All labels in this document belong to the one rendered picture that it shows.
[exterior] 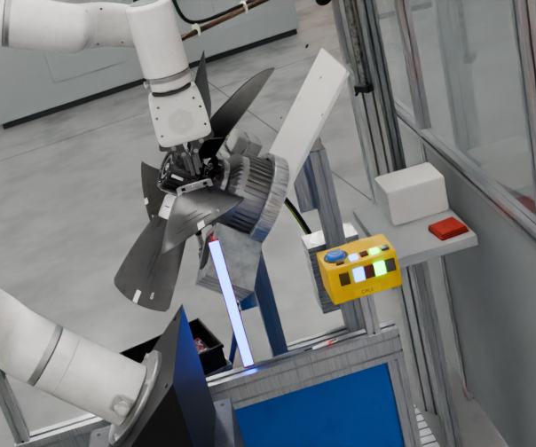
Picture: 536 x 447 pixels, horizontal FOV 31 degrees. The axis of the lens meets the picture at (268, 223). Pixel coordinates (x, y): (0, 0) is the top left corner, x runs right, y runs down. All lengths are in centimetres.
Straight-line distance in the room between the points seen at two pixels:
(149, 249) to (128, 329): 189
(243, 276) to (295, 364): 30
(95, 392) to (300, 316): 238
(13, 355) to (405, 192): 129
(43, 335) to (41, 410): 229
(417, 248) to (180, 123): 97
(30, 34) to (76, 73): 619
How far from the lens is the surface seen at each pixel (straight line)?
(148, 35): 176
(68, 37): 175
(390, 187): 269
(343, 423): 239
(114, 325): 447
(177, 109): 181
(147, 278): 251
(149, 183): 276
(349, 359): 228
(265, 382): 226
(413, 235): 266
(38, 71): 791
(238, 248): 245
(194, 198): 234
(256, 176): 247
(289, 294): 428
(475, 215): 269
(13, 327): 182
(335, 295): 215
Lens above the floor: 207
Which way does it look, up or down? 24 degrees down
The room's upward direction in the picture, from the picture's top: 14 degrees counter-clockwise
